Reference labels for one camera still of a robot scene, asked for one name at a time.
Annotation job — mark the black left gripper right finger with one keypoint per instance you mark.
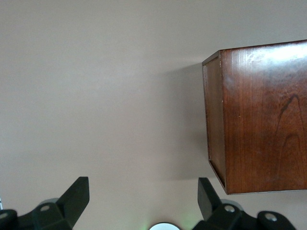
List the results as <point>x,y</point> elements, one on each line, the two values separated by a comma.
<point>208,203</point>

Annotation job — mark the dashed table edge strip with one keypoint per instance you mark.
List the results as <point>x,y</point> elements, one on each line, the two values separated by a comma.
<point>0,202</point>

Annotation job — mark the brown table cover sheet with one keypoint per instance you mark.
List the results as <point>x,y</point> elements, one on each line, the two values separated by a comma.
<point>96,95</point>

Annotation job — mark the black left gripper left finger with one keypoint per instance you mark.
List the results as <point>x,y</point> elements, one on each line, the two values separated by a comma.
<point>72,201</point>

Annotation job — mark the dark brown wooden cabinet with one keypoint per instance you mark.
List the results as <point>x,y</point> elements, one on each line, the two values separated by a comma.
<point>263,119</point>

